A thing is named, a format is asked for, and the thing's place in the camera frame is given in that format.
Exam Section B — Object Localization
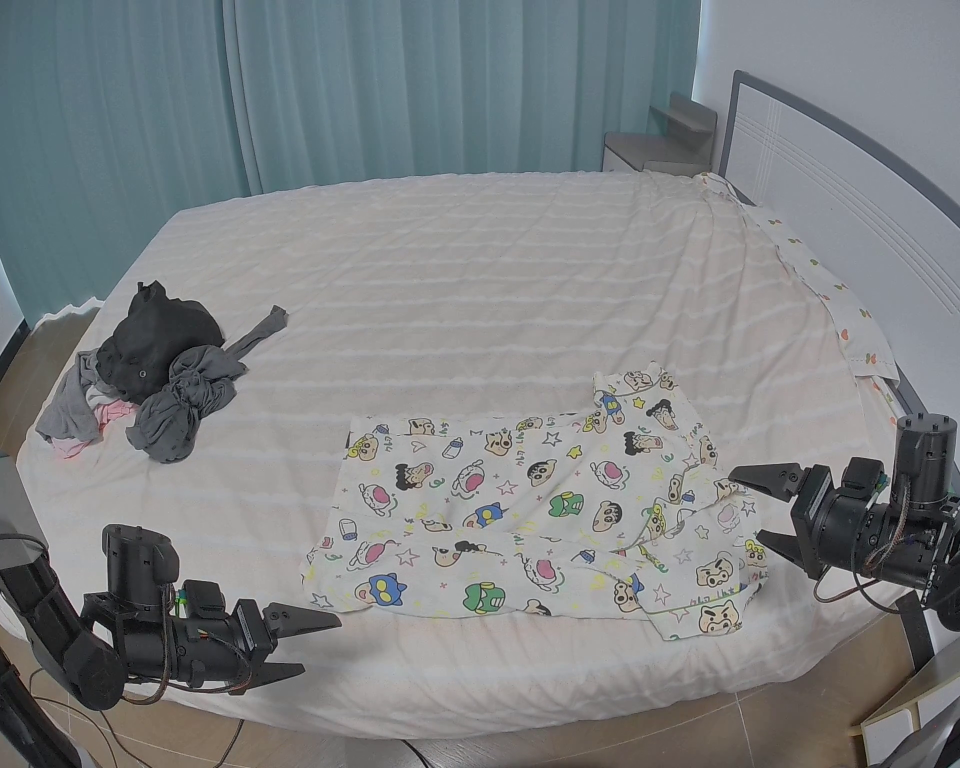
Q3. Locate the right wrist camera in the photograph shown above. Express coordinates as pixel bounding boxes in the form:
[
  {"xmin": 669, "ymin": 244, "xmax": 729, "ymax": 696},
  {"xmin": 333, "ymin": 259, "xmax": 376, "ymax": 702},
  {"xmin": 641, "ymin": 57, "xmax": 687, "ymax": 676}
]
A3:
[{"xmin": 838, "ymin": 456, "xmax": 892, "ymax": 498}]

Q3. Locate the grey bedside table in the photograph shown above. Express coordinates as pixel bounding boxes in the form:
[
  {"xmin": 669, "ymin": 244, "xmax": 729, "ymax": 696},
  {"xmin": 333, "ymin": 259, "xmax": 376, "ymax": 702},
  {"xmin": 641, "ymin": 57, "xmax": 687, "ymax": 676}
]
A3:
[{"xmin": 603, "ymin": 91, "xmax": 719, "ymax": 178}]

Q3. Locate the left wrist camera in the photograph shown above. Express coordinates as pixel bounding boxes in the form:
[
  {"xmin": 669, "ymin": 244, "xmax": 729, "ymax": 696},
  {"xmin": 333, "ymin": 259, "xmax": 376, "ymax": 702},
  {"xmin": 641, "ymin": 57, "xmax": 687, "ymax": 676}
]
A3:
[{"xmin": 176, "ymin": 576, "xmax": 228, "ymax": 625}]

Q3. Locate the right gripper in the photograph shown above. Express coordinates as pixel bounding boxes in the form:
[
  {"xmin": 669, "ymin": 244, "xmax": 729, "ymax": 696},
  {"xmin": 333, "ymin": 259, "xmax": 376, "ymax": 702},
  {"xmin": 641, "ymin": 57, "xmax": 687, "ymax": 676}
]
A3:
[{"xmin": 729, "ymin": 462, "xmax": 899, "ymax": 581}]

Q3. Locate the white printed pillow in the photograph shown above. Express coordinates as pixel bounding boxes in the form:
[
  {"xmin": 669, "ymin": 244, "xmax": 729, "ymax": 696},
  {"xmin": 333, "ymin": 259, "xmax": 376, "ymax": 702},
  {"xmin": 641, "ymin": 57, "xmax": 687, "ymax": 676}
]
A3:
[{"xmin": 693, "ymin": 172, "xmax": 899, "ymax": 381}]

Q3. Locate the bed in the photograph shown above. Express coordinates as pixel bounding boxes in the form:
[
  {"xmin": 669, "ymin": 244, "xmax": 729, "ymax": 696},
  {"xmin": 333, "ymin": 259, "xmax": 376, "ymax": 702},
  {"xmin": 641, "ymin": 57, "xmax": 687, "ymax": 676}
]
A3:
[{"xmin": 13, "ymin": 69, "xmax": 960, "ymax": 744}]

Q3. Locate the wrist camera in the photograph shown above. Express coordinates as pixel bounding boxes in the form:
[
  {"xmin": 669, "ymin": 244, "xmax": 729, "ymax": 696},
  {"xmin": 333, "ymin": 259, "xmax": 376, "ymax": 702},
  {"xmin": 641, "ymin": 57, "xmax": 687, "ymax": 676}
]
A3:
[
  {"xmin": 176, "ymin": 576, "xmax": 228, "ymax": 625},
  {"xmin": 838, "ymin": 456, "xmax": 892, "ymax": 498}
]

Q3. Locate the white printed pyjama top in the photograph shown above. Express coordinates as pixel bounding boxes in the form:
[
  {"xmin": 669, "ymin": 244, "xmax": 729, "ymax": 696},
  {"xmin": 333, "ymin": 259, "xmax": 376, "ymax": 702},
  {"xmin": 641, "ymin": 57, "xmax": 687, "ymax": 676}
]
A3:
[{"xmin": 300, "ymin": 361, "xmax": 771, "ymax": 644}]

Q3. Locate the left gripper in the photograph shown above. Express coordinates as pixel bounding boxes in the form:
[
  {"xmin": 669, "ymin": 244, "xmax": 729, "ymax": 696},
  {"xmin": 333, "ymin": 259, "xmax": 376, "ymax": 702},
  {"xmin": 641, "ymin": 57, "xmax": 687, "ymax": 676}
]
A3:
[{"xmin": 123, "ymin": 598, "xmax": 342, "ymax": 699}]

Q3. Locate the blue-green curtain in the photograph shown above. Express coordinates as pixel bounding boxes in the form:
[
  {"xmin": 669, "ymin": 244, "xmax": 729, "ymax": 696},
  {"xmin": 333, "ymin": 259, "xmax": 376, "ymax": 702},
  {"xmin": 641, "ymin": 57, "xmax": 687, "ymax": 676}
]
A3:
[
  {"xmin": 0, "ymin": 0, "xmax": 252, "ymax": 327},
  {"xmin": 223, "ymin": 0, "xmax": 702, "ymax": 198}
]

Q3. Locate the pile of clothes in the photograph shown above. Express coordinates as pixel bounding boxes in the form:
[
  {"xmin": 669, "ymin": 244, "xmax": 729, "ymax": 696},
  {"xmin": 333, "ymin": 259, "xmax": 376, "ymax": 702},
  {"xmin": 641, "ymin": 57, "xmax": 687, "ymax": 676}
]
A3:
[{"xmin": 36, "ymin": 281, "xmax": 290, "ymax": 466}]

